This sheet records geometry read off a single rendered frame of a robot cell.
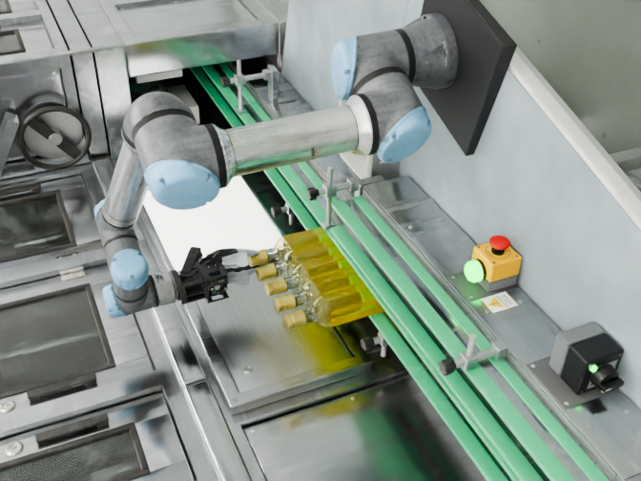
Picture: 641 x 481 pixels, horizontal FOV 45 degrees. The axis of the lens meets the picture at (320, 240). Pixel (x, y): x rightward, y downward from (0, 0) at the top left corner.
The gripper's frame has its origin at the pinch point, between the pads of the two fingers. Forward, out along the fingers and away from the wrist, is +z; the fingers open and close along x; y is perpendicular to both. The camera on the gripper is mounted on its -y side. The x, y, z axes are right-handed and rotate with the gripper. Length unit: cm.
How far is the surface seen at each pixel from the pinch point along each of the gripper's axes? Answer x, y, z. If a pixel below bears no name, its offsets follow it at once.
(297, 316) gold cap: 0.8, 23.7, 1.5
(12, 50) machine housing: 22, -96, -39
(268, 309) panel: -13.0, 4.4, 1.9
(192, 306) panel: -12.1, -3.0, -15.2
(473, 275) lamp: 19, 45, 30
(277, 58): 10, -87, 41
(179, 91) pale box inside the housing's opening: -7, -109, 12
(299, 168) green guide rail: 4.0, -28.2, 23.8
